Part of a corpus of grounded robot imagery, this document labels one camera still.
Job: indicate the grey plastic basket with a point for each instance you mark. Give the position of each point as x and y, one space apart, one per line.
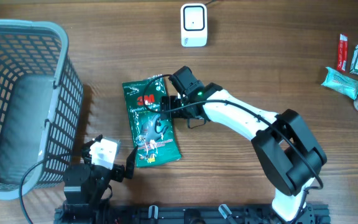
41 97

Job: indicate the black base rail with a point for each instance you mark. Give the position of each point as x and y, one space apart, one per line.
247 214

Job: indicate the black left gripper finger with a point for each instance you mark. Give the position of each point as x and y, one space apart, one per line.
86 147
130 164

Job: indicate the white barcode scanner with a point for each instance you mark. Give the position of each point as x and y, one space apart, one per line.
194 25

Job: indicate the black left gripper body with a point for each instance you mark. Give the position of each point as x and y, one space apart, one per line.
102 176

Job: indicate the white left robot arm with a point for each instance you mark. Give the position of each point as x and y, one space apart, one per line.
86 183

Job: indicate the red coffee stick sachet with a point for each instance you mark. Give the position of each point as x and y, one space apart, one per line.
342 53

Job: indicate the green 3M gloves packet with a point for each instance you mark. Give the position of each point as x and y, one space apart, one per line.
153 136

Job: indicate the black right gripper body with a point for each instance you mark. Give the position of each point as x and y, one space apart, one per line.
174 102

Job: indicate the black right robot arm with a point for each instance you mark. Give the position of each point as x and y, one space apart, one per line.
290 155

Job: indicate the light green wipes pack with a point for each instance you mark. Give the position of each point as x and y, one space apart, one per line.
341 83

